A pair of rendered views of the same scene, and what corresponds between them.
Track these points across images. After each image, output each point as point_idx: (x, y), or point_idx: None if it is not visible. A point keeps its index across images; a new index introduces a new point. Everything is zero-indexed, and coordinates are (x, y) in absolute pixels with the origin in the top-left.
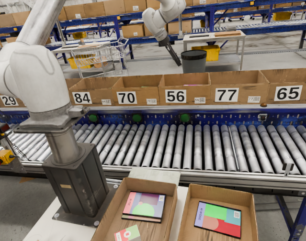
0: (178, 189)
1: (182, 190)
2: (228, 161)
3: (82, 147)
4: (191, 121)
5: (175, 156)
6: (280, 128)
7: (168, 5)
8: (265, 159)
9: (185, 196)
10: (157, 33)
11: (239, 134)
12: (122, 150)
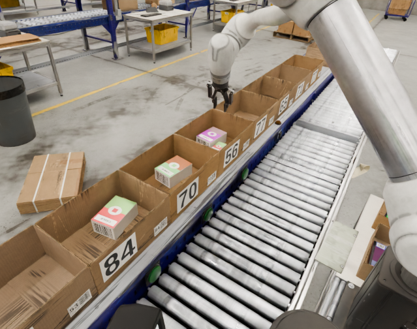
0: (359, 232)
1: (361, 228)
2: (324, 184)
3: None
4: None
5: (305, 213)
6: (289, 138)
7: (254, 31)
8: (329, 165)
9: (369, 230)
10: (229, 72)
11: None
12: (270, 260)
